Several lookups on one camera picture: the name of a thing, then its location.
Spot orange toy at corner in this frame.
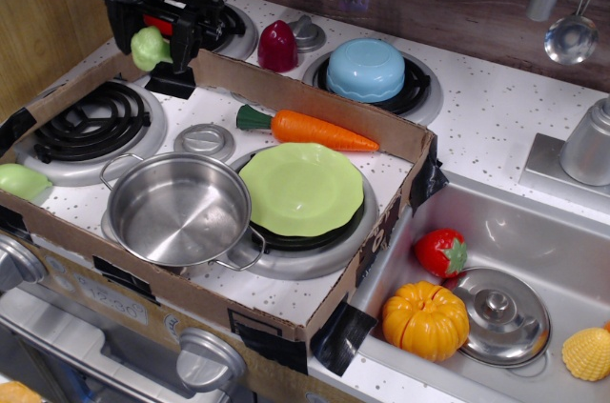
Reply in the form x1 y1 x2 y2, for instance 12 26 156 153
0 381 42 403

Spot brown cardboard fence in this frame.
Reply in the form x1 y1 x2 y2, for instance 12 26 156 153
1 51 442 370

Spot back right black burner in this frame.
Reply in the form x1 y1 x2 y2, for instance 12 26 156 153
303 54 432 115

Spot orange toy carrot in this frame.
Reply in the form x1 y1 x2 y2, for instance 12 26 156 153
236 105 379 152

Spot red white toy radish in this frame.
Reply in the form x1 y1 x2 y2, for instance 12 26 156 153
143 14 173 38

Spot silver stove knob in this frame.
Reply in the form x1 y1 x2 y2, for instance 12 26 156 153
288 15 326 53
173 123 235 161

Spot light green plastic plate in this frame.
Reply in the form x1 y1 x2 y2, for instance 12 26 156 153
239 143 364 236

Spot stainless steel sink basin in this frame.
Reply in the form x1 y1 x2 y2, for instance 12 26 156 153
353 175 609 402

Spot stainless steel pot lid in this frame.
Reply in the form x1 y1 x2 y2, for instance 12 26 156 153
444 267 552 368

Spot front left black burner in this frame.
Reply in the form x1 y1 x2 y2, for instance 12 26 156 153
33 82 152 164

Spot light blue plastic bowl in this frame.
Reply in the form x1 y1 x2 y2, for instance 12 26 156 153
326 38 406 103

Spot silver oven knob left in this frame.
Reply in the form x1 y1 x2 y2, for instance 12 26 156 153
0 234 48 292

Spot yellow toy corn piece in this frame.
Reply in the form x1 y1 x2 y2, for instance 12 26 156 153
561 328 609 382

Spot red toy strawberry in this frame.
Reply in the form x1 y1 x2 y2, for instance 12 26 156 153
414 228 467 278

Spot light green toy pear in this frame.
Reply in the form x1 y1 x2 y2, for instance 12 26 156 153
0 163 52 200

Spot silver oven knob right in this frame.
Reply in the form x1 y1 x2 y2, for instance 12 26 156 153
176 328 247 393

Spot back left black burner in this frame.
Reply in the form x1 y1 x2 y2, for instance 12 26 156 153
205 5 247 53

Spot silver centre stove knob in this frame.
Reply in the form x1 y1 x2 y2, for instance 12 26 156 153
173 123 235 161

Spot silver oven knob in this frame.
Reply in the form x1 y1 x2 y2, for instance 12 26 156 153
176 328 247 393
0 234 48 292

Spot dark red toy vegetable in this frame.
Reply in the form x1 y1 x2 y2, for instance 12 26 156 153
257 20 298 72

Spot silver back stove knob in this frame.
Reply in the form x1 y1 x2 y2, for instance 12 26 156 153
288 15 326 53

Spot hanging steel ladle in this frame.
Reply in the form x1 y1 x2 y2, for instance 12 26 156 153
544 0 599 66

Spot orange toy pumpkin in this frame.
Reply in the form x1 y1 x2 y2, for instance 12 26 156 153
382 280 470 362

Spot silver oven door handle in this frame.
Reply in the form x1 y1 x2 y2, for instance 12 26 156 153
1 289 188 402

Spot silver faucet handle base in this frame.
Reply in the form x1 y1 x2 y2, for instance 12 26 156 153
519 98 609 213

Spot light green toy broccoli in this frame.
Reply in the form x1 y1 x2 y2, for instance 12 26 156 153
131 26 173 72

